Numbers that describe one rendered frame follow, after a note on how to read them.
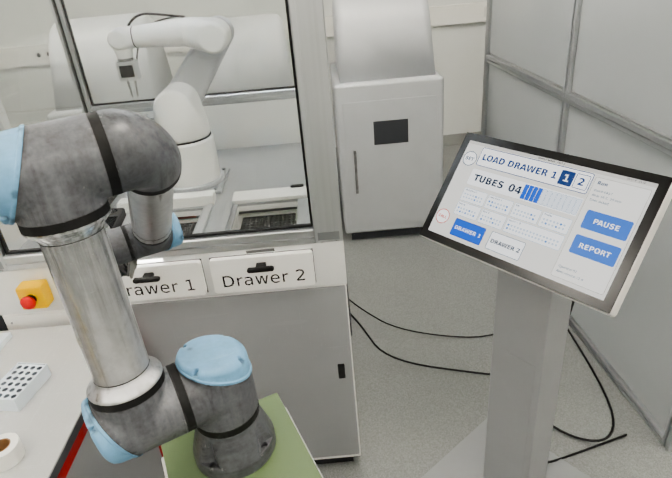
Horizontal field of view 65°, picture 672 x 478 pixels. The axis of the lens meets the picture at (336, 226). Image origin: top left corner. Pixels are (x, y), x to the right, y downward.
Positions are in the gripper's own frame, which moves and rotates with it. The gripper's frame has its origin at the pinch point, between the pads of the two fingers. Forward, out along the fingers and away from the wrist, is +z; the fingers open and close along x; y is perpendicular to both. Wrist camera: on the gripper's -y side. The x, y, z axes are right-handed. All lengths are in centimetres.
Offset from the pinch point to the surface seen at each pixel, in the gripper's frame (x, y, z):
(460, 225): 85, -2, 0
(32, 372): -25.3, 23.5, 7.7
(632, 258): 113, 19, -21
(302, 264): 43.0, -1.8, 13.7
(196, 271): 13.2, -2.3, 13.0
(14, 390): -26.9, 28.3, 4.3
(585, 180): 111, -1, -19
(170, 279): 5.5, -1.2, 14.5
